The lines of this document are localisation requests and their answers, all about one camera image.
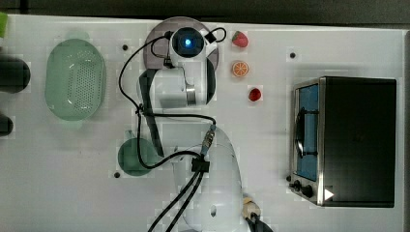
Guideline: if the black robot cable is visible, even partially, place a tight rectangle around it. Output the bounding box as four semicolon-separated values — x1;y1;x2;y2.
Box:
118;30;217;232

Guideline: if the small red fruit toy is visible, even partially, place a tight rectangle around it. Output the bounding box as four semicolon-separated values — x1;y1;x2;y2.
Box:
249;88;262;102

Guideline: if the green object at edge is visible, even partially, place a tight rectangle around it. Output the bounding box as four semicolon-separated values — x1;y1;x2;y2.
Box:
0;12;8;40

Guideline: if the green cup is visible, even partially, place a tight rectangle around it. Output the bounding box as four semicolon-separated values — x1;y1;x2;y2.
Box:
117;130;161;177

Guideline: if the black cylinder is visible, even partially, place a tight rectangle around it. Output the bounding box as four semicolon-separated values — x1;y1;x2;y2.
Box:
0;114;14;136
0;56;31;94

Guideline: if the black cylinder upper left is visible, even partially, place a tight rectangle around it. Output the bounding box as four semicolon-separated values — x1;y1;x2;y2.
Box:
0;56;31;94

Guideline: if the black connector with cable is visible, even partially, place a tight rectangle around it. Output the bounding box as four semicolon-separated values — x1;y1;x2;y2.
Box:
204;27;227;44

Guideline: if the green perforated colander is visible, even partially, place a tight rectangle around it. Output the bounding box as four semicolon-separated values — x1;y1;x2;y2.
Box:
44;31;106;122

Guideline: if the red strawberry toy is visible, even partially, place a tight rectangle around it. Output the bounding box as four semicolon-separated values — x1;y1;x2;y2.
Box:
231;31;249;47

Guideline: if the black cylinder lower left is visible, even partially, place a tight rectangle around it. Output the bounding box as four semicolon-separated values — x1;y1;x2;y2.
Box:
0;114;14;136

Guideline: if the purple round plate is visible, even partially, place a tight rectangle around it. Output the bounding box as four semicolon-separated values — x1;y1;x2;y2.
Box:
143;16;215;69

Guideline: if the orange slice toy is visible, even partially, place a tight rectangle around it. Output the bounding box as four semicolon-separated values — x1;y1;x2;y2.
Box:
231;61;249;77

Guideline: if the black toaster oven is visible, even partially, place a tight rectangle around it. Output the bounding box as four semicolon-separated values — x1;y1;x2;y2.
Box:
286;76;396;208

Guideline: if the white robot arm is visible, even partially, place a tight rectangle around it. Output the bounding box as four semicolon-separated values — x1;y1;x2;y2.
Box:
138;27;244;232

